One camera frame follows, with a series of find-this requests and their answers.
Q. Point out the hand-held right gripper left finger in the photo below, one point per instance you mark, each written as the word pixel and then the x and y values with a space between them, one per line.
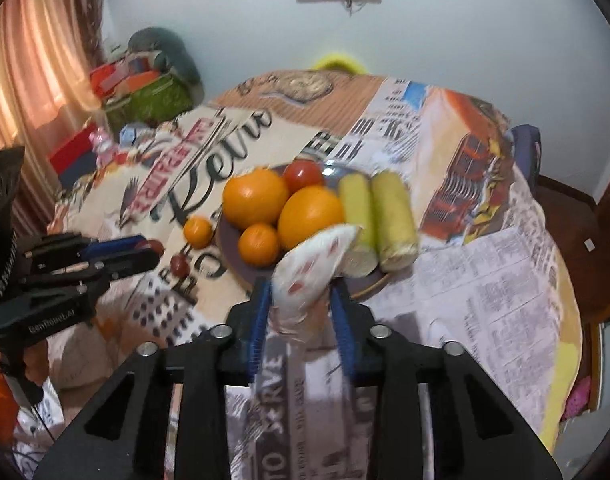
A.
pixel 260 320

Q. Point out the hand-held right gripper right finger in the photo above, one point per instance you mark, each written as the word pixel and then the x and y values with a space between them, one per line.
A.
pixel 342 332

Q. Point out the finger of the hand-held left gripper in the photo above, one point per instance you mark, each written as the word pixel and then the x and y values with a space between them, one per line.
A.
pixel 117 245
pixel 132 261

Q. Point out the small tangerine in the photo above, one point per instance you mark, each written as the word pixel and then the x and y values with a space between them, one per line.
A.
pixel 198 232
pixel 258 245

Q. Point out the dark purple plate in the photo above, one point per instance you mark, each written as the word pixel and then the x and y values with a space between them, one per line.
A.
pixel 226 242

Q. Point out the large orange with sticker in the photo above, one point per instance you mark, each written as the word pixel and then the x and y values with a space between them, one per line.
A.
pixel 307 215

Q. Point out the large orange with stem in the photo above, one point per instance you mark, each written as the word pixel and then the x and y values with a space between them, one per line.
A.
pixel 252 200

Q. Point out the yellow corn cob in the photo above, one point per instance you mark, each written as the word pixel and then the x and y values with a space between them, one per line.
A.
pixel 395 220
pixel 357 210

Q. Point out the red tomato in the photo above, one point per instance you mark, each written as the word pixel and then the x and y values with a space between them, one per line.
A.
pixel 305 175

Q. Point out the red box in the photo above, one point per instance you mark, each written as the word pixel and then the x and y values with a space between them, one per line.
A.
pixel 72 152

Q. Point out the green bag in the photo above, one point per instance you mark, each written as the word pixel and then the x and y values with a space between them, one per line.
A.
pixel 150 100

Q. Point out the printed newspaper-style tablecloth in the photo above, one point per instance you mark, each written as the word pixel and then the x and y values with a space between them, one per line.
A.
pixel 485 280

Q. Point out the red gift boxes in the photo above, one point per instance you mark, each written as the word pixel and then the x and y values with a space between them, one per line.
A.
pixel 120 77

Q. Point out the grey plush pillow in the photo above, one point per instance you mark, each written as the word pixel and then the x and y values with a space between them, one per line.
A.
pixel 170 52

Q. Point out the pink spotted cloth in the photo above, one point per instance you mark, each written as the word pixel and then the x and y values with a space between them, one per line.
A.
pixel 578 397

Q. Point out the dark blue chair back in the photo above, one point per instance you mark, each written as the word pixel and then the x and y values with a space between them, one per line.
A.
pixel 526 152

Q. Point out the small white card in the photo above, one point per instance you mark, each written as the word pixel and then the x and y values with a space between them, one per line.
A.
pixel 590 245

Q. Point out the yellow curved tube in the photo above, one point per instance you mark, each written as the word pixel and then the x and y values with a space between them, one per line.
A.
pixel 337 62

